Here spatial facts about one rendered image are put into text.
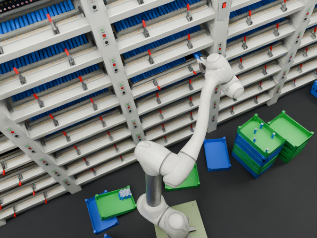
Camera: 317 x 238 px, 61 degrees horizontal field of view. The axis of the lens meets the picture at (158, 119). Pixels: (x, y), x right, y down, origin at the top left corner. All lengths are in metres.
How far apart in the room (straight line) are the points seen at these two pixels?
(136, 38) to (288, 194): 1.77
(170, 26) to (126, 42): 0.27
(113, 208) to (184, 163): 1.16
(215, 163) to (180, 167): 1.18
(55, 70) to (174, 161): 0.79
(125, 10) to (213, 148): 1.62
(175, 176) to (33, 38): 0.95
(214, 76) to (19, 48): 0.94
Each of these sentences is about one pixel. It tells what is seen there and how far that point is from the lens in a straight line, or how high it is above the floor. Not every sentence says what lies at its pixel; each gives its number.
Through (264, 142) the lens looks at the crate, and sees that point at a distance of 2.23.
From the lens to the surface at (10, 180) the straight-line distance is 2.31.
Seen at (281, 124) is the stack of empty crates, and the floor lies 0.24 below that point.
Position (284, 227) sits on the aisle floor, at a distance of 2.45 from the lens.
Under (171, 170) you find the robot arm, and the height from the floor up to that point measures 1.03.
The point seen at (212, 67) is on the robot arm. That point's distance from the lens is 1.40.
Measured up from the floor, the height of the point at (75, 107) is 0.97.
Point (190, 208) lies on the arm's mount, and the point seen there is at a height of 0.22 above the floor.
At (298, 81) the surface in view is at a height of 0.14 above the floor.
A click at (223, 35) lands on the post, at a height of 1.15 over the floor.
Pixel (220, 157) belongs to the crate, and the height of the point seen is 0.00.
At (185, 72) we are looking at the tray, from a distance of 1.89.
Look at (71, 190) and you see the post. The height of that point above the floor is 0.08.
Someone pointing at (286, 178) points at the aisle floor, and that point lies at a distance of 2.60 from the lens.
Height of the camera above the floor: 2.29
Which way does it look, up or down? 55 degrees down
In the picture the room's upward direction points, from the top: 12 degrees counter-clockwise
